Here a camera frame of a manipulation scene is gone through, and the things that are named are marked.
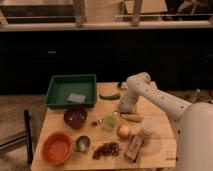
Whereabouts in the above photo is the small metal cup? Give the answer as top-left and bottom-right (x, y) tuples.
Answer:
(76, 136), (90, 152)

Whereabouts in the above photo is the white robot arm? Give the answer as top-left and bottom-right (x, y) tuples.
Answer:
(119, 72), (213, 171)

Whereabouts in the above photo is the green cup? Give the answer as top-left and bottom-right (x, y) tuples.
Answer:
(102, 116), (117, 132)

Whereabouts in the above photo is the black metal stand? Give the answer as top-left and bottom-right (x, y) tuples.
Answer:
(0, 110), (34, 164)

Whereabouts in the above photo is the bunch of dark grapes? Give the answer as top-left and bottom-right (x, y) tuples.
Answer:
(93, 142), (120, 159)

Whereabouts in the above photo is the yellow banana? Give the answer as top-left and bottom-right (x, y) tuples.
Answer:
(120, 114), (144, 122)

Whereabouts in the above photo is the green plastic tray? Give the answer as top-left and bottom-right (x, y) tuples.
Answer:
(45, 74), (97, 109)

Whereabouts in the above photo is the white lidded jar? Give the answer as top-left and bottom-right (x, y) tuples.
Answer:
(140, 128), (153, 140)

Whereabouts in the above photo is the grey sponge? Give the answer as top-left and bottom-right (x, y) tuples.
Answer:
(67, 93), (86, 103)

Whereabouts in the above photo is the metal fork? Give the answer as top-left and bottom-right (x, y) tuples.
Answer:
(91, 110), (119, 127)

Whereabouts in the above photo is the green chili pepper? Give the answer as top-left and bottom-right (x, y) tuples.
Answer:
(99, 94), (121, 100)

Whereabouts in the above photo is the orange bowl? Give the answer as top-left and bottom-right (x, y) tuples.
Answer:
(41, 132), (73, 165)

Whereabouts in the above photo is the red yellow apple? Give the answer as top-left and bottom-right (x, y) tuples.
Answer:
(117, 124), (131, 139)

